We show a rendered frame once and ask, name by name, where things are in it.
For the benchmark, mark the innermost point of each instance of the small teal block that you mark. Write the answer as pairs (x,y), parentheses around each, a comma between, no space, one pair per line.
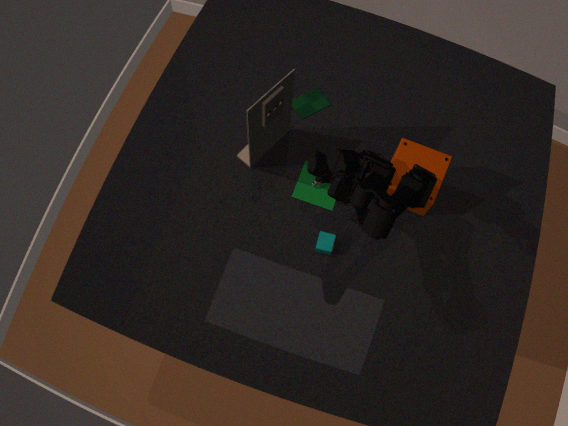
(325,243)

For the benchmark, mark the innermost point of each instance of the beige panel with black sockets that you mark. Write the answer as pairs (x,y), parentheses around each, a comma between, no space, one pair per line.
(269,120)

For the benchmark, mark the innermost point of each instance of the green square mat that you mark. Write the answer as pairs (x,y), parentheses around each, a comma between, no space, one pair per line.
(318,195)

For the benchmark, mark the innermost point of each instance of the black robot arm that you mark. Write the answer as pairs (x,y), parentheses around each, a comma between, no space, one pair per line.
(413,190)

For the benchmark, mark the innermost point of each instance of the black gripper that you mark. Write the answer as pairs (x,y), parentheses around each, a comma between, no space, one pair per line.
(318,166)

